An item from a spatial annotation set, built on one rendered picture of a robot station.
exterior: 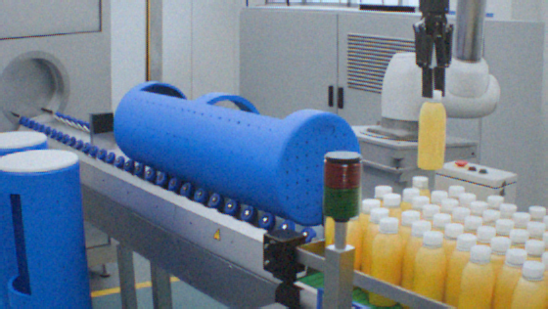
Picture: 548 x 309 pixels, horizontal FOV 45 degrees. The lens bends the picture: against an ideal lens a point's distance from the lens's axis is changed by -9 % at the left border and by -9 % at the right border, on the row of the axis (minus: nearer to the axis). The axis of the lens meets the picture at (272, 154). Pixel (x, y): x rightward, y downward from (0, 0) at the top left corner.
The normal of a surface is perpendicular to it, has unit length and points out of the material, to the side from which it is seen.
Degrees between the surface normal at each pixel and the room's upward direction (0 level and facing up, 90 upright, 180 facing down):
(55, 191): 90
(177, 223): 70
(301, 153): 90
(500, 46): 90
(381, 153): 90
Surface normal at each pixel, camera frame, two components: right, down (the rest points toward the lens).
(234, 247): -0.74, -0.20
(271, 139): -0.62, -0.48
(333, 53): -0.83, 0.12
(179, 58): 0.54, 0.18
